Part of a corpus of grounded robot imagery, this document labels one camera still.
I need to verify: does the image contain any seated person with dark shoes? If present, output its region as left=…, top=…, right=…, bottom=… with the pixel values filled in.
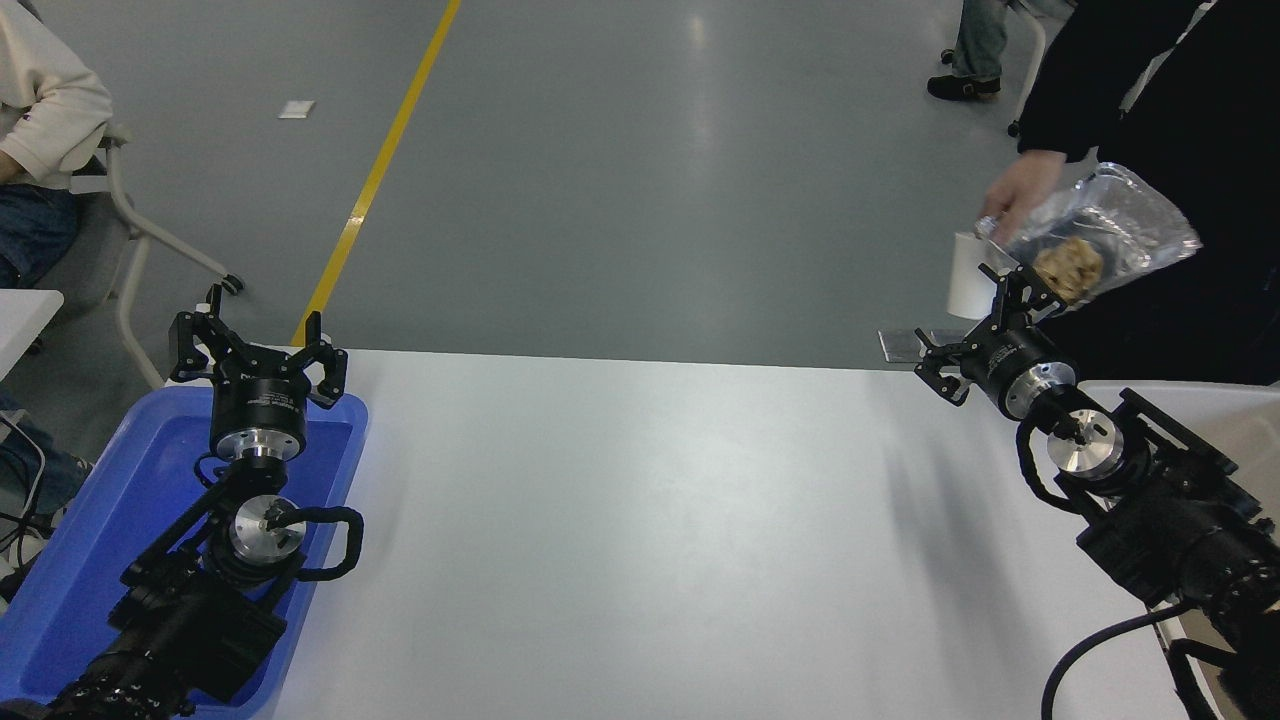
left=926, top=0, right=1076, bottom=102

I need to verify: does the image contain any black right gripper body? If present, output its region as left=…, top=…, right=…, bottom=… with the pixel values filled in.
left=958, top=312, right=1063, bottom=417

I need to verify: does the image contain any grey chair with white frame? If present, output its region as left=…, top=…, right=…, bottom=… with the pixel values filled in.
left=30, top=120, right=246, bottom=391

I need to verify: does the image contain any large pale bin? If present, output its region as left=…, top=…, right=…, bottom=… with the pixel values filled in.
left=1075, top=380, right=1280, bottom=720

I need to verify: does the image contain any thin black cable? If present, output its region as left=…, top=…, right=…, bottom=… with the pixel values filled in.
left=0, top=410, right=49, bottom=561

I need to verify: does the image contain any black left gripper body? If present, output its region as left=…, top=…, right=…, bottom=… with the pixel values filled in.
left=208, top=345, right=309, bottom=441

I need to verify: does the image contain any white chair on casters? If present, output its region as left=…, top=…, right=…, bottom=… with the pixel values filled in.
left=1008, top=0, right=1048, bottom=139

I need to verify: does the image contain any white paper cup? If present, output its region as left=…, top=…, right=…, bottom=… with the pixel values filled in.
left=946, top=230, right=1019, bottom=321

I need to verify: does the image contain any silver foil tray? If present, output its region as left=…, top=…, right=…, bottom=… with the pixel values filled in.
left=1000, top=162, right=1203, bottom=306

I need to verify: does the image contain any seated person in jeans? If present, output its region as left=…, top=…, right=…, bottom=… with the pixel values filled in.
left=0, top=0, right=114, bottom=521

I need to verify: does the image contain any small white side table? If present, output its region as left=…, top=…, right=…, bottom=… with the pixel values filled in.
left=0, top=289, right=65, bottom=381

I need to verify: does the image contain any blue plastic tray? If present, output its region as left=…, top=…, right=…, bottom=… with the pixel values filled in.
left=0, top=385, right=369, bottom=720

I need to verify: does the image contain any standing person's hand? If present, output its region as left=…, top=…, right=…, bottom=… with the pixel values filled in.
left=983, top=150, right=1067, bottom=244

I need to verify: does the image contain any standing person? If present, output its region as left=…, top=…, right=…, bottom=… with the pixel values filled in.
left=1015, top=0, right=1280, bottom=386

